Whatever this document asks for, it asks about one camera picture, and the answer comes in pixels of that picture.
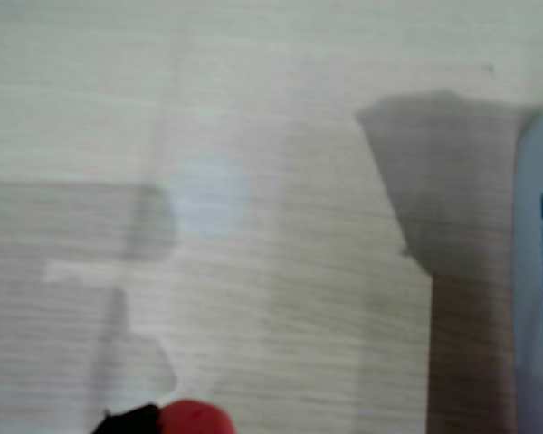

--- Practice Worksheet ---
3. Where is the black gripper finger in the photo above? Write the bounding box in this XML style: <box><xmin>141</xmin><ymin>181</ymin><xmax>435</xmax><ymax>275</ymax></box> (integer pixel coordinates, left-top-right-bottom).
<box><xmin>100</xmin><ymin>403</ymin><xmax>164</xmax><ymax>434</ymax></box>

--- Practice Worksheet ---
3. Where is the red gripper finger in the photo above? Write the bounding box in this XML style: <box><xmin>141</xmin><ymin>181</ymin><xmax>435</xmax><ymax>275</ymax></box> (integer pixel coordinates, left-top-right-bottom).
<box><xmin>159</xmin><ymin>399</ymin><xmax>237</xmax><ymax>434</ymax></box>

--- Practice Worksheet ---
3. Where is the white box with blue stripe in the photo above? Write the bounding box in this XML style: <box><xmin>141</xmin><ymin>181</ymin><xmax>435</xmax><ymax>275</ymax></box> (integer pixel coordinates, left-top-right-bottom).
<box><xmin>511</xmin><ymin>92</ymin><xmax>543</xmax><ymax>434</ymax></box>

